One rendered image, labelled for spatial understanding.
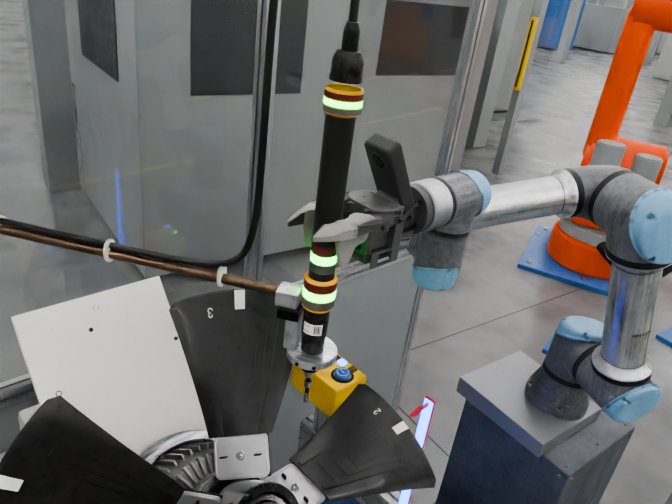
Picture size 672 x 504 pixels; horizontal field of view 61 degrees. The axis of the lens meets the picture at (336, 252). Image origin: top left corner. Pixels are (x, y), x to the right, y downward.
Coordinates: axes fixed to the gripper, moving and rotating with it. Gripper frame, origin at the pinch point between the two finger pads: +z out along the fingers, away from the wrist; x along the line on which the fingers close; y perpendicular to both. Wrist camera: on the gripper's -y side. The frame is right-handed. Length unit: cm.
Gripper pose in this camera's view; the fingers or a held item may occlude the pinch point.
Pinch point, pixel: (309, 223)
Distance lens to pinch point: 67.8
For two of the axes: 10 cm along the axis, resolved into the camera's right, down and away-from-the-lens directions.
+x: -6.7, -4.1, 6.1
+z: -7.3, 2.3, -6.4
